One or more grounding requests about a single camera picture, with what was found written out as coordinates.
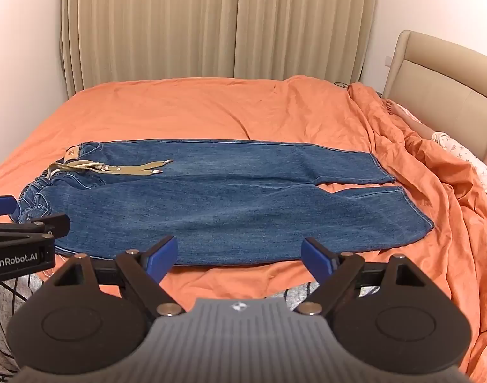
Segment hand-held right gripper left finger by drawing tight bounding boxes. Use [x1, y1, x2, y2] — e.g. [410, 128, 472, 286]
[48, 235, 185, 318]

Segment orange bed cover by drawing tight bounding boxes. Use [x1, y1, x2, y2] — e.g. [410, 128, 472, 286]
[0, 75, 487, 383]

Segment khaki pants drawstring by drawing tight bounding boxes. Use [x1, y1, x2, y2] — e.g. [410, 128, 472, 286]
[44, 159, 174, 180]

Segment floral patterned pillow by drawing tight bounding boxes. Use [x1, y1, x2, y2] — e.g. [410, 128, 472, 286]
[430, 131, 487, 210]

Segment grey striped cloth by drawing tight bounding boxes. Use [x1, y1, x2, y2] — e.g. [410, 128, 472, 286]
[0, 273, 384, 383]

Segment blue denim pants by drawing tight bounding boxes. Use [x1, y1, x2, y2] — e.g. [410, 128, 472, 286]
[10, 139, 434, 268]

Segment beige padded headboard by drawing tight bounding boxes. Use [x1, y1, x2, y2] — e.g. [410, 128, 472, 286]
[381, 30, 487, 168]

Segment beige pleated curtain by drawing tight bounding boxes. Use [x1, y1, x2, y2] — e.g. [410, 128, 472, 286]
[60, 0, 241, 98]
[233, 0, 380, 85]

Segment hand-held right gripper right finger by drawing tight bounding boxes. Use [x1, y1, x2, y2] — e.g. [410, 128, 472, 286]
[295, 237, 430, 318]

